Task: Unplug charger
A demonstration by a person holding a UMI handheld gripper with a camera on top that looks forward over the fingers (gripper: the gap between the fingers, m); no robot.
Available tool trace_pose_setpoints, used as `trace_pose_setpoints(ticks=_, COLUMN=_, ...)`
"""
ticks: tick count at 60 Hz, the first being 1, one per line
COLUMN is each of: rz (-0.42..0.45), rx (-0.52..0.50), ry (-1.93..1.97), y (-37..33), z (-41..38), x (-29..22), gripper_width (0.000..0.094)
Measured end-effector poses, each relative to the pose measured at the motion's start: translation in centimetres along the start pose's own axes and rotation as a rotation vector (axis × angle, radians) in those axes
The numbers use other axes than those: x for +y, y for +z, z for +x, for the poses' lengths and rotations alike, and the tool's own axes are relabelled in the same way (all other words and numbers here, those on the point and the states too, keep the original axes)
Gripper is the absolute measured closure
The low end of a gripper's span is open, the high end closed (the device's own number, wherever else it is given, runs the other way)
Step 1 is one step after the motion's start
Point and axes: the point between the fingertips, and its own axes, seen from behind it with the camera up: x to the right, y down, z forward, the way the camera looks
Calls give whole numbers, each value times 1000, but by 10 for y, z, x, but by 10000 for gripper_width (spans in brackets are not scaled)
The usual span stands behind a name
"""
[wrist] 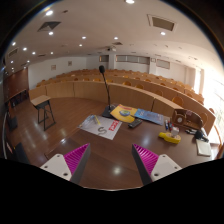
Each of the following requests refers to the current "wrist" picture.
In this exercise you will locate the wooden desk organizer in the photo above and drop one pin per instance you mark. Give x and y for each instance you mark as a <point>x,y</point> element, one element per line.
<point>187,118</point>

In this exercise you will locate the curved wooden front bench row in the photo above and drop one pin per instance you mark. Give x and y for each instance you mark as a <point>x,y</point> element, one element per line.
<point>121,94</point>

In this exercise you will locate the black gooseneck microphone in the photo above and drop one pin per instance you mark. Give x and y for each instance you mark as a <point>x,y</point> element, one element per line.
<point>109,108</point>

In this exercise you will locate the white notebook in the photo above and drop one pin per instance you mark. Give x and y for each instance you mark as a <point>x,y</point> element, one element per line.
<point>203,148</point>

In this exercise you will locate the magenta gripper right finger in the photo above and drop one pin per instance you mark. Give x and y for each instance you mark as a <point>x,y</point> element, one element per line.
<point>151,166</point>

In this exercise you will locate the white charger plug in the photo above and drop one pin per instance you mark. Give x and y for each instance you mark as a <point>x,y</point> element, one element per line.
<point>174,131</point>

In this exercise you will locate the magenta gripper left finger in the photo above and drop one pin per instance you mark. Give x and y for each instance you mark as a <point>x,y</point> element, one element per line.
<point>69,166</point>

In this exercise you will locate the white paper with red print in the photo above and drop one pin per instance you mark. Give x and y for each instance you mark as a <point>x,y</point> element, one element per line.
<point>101,126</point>

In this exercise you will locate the small wooden side table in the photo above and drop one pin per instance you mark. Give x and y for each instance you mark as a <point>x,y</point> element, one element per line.
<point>42,103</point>

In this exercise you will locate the black computer mouse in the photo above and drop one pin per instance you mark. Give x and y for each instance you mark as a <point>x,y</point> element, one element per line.
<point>199,135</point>

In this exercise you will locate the ceiling projector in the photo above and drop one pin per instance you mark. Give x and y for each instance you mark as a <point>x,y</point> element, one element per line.
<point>112,48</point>

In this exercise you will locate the black remote control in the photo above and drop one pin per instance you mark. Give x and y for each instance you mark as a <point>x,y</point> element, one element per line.
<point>135,123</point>

